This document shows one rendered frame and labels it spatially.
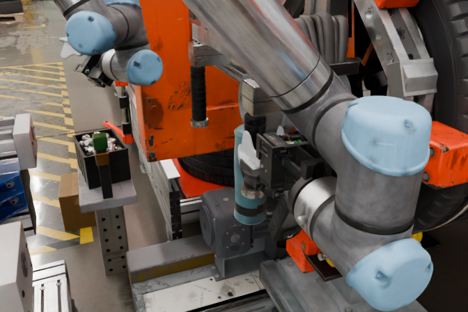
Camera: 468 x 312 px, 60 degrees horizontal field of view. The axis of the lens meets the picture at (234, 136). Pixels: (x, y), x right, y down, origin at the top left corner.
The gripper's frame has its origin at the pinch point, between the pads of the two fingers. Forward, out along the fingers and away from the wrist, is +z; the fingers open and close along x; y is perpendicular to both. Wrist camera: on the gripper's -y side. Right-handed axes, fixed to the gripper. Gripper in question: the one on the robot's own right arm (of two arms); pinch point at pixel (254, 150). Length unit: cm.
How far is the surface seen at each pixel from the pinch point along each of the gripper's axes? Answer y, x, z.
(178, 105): -12, -1, 62
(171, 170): -44, -1, 79
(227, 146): -30, -17, 63
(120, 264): -79, 23, 75
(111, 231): -63, 24, 75
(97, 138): -17, 24, 56
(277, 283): -68, -25, 35
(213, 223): -46, -6, 45
